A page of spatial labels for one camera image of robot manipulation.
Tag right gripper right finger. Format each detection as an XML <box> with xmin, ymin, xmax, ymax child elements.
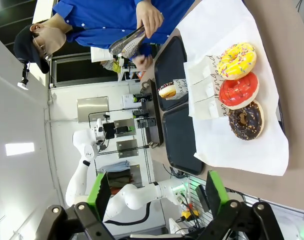
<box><xmin>195</xmin><ymin>170</ymin><xmax>286</xmax><ymax>240</ymax></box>

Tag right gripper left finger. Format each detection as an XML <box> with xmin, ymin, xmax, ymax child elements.
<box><xmin>39</xmin><ymin>171</ymin><xmax>116</xmax><ymax>240</ymax></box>

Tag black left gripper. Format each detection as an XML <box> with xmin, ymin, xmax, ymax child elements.
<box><xmin>103</xmin><ymin>122</ymin><xmax>136</xmax><ymax>140</ymax></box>

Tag black green drink can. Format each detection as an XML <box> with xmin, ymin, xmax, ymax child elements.
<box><xmin>132</xmin><ymin>109</ymin><xmax>150</xmax><ymax>119</ymax></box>
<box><xmin>132</xmin><ymin>93</ymin><xmax>153</xmax><ymax>103</ymax></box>
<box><xmin>136</xmin><ymin>118</ymin><xmax>157</xmax><ymax>129</ymax></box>

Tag chocolate nut donut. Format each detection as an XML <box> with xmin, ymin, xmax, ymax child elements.
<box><xmin>227</xmin><ymin>99</ymin><xmax>265</xmax><ymax>141</ymax></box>

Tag metal serving tongs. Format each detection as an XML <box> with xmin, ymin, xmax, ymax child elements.
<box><xmin>108</xmin><ymin>24</ymin><xmax>147</xmax><ymax>59</ymax></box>

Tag red glazed donut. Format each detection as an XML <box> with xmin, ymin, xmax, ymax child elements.
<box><xmin>218</xmin><ymin>71</ymin><xmax>260</xmax><ymax>111</ymax></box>

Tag yellow sprinkled donut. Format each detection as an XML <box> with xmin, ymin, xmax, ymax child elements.
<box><xmin>216</xmin><ymin>42</ymin><xmax>257</xmax><ymax>81</ymax></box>

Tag person right forearm blue sleeve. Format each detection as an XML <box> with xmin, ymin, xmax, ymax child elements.
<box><xmin>131</xmin><ymin>43</ymin><xmax>153</xmax><ymax>60</ymax></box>

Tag person right hand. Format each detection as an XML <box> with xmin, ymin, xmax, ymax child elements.
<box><xmin>134</xmin><ymin>53</ymin><xmax>153</xmax><ymax>72</ymax></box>

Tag person left hand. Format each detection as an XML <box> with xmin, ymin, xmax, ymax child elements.
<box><xmin>135</xmin><ymin>0</ymin><xmax>165</xmax><ymax>39</ymax></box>

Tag black box device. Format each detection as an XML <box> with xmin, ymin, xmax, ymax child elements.
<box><xmin>195</xmin><ymin>184</ymin><xmax>211</xmax><ymax>214</ymax></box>

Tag dark folded cloth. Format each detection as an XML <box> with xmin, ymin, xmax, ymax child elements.
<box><xmin>107</xmin><ymin>170</ymin><xmax>132</xmax><ymax>189</ymax></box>

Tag white label box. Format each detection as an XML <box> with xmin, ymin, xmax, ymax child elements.
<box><xmin>121</xmin><ymin>94</ymin><xmax>136</xmax><ymax>109</ymax></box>

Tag yellow emergency stop box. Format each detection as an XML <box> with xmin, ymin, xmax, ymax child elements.
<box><xmin>181</xmin><ymin>203</ymin><xmax>201</xmax><ymax>221</ymax></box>

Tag grey blue folded cloth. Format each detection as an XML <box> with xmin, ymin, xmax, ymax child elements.
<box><xmin>98</xmin><ymin>159</ymin><xmax>131</xmax><ymax>173</ymax></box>

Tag large grey metal plate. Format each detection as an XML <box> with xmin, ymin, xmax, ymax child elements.
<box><xmin>76</xmin><ymin>96</ymin><xmax>110</xmax><ymax>124</ymax></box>

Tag large white paper sheet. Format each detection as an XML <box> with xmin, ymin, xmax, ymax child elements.
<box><xmin>175</xmin><ymin>0</ymin><xmax>290</xmax><ymax>177</ymax></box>

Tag black plastic serving tray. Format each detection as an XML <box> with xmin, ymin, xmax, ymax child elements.
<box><xmin>161</xmin><ymin>103</ymin><xmax>205</xmax><ymax>176</ymax></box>
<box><xmin>153</xmin><ymin>35</ymin><xmax>190</xmax><ymax>113</ymax></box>

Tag chocolate sprinkle white donut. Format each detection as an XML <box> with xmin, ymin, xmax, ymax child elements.
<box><xmin>157</xmin><ymin>82</ymin><xmax>177</xmax><ymax>100</ymax></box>

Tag white paper sign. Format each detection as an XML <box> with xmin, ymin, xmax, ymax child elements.
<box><xmin>90</xmin><ymin>46</ymin><xmax>113</xmax><ymax>63</ymax></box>

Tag rectangular ceiling light panel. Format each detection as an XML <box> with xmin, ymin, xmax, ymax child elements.
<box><xmin>5</xmin><ymin>142</ymin><xmax>35</xmax><ymax>157</ymax></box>

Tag person in blue shirt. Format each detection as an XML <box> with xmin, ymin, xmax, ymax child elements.
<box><xmin>51</xmin><ymin>0</ymin><xmax>196</xmax><ymax>49</ymax></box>

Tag person head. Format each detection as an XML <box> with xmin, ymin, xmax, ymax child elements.
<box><xmin>29</xmin><ymin>18</ymin><xmax>68</xmax><ymax>61</ymax></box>

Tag eyeglasses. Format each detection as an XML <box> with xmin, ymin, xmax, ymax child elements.
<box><xmin>31</xmin><ymin>34</ymin><xmax>53</xmax><ymax>63</ymax></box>

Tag dark navy cap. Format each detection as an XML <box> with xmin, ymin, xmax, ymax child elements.
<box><xmin>13</xmin><ymin>23</ymin><xmax>51</xmax><ymax>75</ymax></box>

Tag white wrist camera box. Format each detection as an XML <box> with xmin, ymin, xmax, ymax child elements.
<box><xmin>95</xmin><ymin>118</ymin><xmax>105</xmax><ymax>141</ymax></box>

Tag dark crate with handles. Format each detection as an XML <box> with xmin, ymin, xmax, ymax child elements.
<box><xmin>140</xmin><ymin>78</ymin><xmax>165</xmax><ymax>150</ymax></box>

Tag black thin rod frame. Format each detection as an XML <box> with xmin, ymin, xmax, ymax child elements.
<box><xmin>88</xmin><ymin>108</ymin><xmax>151</xmax><ymax>174</ymax></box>

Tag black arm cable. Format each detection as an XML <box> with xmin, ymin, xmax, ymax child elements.
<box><xmin>103</xmin><ymin>201</ymin><xmax>153</xmax><ymax>226</ymax></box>

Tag white window frame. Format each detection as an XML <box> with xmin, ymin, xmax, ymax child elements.
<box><xmin>49</xmin><ymin>53</ymin><xmax>121</xmax><ymax>89</ymax></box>

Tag white camera on mount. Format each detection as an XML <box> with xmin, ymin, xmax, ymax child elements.
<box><xmin>16</xmin><ymin>61</ymin><xmax>31</xmax><ymax>91</ymax></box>

